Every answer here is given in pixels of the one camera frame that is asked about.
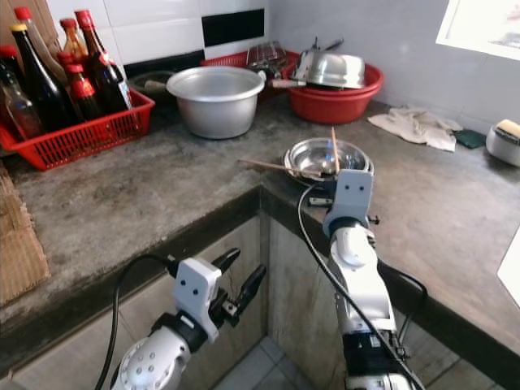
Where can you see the white ceramic bowl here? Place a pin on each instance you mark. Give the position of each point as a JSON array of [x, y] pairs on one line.
[[502, 148]]

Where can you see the wooden chopstick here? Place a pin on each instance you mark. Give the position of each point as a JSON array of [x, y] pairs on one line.
[[335, 154], [268, 165]]

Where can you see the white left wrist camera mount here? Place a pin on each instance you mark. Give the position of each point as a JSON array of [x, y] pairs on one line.
[[199, 288]]

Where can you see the tall brown bottle red cap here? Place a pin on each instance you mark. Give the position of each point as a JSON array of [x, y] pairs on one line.
[[41, 41]]

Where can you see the dark soy bottle yellow cap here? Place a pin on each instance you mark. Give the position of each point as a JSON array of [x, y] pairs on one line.
[[41, 93]]

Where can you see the yellow sponge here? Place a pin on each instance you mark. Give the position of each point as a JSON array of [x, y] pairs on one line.
[[509, 127]]

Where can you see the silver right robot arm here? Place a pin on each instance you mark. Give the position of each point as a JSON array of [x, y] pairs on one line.
[[361, 276]]

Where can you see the red plastic bottle basket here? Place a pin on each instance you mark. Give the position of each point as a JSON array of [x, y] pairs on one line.
[[81, 142]]

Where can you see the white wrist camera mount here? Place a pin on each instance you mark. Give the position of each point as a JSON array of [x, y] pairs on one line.
[[353, 195], [199, 288]]

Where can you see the small bottle red cap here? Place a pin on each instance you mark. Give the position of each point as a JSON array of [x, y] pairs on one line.
[[9, 53], [65, 58]]

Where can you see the clear glass bottle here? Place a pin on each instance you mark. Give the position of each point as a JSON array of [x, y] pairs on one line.
[[20, 110]]

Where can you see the large aluminium pot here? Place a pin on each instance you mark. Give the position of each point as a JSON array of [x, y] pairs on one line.
[[215, 114]]

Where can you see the large steel mixing bowl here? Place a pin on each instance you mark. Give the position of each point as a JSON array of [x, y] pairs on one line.
[[333, 71]]

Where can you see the green scouring pad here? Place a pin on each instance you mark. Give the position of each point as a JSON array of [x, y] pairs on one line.
[[470, 138]]

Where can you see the red-labelled bottle red cap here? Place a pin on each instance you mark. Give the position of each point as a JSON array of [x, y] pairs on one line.
[[84, 91]]

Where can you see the brown wooden board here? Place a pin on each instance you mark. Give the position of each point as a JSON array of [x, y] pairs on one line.
[[8, 16]]

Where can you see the orange sauce bottle red cap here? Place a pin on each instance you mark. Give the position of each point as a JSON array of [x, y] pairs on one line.
[[73, 39]]

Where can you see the dark metal pan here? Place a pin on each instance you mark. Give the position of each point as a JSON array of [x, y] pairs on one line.
[[148, 77]]

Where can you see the tall dark bottle red cap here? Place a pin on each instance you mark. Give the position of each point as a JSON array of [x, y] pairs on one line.
[[104, 73]]

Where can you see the red plastic basin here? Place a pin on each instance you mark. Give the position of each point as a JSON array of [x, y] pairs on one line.
[[333, 106]]

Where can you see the bright window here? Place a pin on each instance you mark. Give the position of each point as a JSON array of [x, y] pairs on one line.
[[483, 24]]

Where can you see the white crumpled cloth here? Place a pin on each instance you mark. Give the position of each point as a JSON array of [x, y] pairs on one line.
[[414, 126]]

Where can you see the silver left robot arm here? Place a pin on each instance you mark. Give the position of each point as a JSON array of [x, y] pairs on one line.
[[150, 361]]

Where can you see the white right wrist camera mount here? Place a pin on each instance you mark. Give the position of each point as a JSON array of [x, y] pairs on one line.
[[353, 195]]

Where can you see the red plastic dish basket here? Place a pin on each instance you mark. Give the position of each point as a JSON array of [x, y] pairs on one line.
[[227, 58]]

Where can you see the round steel bowl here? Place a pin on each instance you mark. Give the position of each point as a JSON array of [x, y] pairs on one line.
[[309, 153]]

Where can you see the grey cabinet front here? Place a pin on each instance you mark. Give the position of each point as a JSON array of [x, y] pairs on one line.
[[301, 309]]

